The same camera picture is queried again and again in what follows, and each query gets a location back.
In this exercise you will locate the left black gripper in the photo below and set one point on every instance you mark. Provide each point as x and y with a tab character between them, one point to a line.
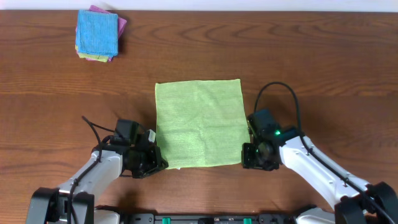
156	158

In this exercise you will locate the folded blue cloth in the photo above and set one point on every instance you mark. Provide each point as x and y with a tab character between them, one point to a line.
97	32

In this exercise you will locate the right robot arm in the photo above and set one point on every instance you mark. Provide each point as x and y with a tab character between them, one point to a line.
353	200

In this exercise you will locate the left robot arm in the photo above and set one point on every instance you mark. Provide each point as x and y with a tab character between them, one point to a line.
74	200

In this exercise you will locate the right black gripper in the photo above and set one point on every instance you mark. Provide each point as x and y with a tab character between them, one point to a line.
247	162

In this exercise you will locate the green microfiber cloth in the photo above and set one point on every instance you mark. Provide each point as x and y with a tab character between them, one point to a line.
200	123

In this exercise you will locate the folded light green cloth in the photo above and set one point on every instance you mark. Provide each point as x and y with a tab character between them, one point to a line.
99	58

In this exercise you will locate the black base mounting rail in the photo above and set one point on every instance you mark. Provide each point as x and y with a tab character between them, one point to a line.
174	219

